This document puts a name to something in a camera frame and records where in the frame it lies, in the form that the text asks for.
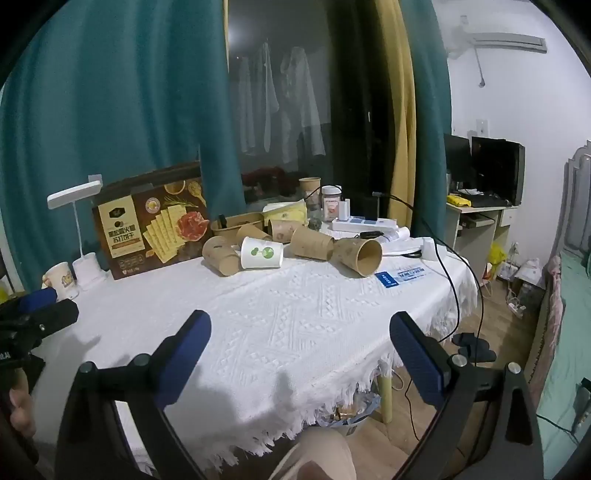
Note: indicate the teal curtain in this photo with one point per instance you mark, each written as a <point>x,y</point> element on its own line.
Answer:
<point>115,92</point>
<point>429,138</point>

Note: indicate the black computer monitor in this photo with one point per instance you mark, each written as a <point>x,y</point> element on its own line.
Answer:
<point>457,159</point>
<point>498,168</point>

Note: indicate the small glass jar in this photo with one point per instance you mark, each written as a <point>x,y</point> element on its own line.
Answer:
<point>315,217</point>

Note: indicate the white power adapter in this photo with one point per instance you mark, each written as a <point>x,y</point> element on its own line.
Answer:
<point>433,250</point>

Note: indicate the person's leg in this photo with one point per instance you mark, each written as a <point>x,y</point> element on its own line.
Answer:
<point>314,454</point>

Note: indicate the white paper sheets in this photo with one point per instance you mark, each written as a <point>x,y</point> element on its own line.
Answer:
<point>397,242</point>

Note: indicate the black keyboard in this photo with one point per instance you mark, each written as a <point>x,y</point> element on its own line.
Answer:
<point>487,201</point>

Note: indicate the trash bin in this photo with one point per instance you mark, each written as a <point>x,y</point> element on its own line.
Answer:
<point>351,413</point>

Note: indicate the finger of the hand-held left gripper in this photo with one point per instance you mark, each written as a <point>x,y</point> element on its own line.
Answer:
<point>53,316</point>
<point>39,298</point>

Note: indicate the yellow food packet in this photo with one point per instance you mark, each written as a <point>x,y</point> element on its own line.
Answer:
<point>286,212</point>

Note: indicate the clear jar white lid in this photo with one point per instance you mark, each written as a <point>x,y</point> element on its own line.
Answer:
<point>331,205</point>

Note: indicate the yellow cloth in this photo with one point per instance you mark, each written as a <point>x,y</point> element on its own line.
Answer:
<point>458,200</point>

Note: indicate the grey padded headboard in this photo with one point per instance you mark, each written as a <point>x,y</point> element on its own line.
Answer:
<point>579,198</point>

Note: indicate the white computer desk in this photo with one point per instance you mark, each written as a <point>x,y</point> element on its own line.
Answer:
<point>475,230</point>

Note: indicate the person's left hand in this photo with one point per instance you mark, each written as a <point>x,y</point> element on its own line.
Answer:
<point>22,410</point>

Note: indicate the white floor power strip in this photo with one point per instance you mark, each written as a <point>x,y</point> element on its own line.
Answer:
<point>515,307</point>

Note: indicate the yellow plastic bag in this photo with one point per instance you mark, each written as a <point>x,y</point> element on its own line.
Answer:
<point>497,254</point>

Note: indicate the bed with green sheet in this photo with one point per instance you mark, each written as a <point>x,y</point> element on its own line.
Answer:
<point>563,350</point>

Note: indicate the black slipper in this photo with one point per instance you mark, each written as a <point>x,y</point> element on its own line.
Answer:
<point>480,355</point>
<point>468,340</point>

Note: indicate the white desk lamp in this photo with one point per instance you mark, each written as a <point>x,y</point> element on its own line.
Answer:
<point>74,194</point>

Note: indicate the white air conditioner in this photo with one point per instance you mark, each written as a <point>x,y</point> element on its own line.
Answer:
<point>508,42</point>

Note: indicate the white knitted tablecloth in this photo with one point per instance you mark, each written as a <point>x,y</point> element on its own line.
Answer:
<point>286,318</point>

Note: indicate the white paper cup green print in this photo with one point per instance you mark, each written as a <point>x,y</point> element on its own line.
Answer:
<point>261,253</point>

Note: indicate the white hanging garment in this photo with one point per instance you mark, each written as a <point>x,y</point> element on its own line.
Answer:
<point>257,101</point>

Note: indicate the white cartoon mug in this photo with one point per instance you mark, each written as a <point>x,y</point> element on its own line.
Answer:
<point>62,282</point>

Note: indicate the wooden table leg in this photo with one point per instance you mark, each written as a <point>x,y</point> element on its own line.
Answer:
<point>385,397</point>

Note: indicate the brown cracker box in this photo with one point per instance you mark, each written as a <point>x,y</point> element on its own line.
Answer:
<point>138,240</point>

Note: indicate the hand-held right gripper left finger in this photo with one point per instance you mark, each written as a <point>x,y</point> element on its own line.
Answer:
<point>184,355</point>

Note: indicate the blue and white leaflet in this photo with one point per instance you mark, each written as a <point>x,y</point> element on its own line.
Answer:
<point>412,273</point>

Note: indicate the kraft paper cup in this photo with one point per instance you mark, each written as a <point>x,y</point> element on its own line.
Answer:
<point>355,256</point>
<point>310,188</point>
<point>253,232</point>
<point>285,229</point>
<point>220,256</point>
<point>311,243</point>

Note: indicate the small white bottle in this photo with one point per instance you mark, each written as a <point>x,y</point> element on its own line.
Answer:
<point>346,210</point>

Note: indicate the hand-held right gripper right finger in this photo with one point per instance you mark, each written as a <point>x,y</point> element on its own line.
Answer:
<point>418,360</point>

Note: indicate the yellow curtain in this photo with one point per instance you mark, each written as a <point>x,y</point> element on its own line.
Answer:
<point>399,92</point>

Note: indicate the white wall outlet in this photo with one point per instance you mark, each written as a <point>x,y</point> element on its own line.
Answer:
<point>482,126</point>

